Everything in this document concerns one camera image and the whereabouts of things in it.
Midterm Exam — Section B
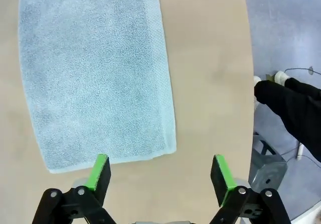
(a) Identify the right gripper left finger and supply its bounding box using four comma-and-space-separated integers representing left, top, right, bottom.
32, 153, 117, 224

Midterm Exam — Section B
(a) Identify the person in pink hoodie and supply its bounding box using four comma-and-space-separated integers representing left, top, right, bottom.
254, 77, 321, 162

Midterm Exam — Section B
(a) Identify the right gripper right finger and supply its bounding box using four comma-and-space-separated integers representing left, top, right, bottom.
208, 154, 292, 224

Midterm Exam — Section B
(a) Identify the white sneaker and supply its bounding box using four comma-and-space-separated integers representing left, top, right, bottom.
253, 75, 262, 110
274, 70, 291, 86

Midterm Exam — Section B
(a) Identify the light blue towel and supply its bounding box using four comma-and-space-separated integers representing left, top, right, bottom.
18, 0, 177, 174

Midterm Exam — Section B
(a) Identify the light gray plastic stool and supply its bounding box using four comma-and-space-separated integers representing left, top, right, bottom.
248, 132, 288, 192

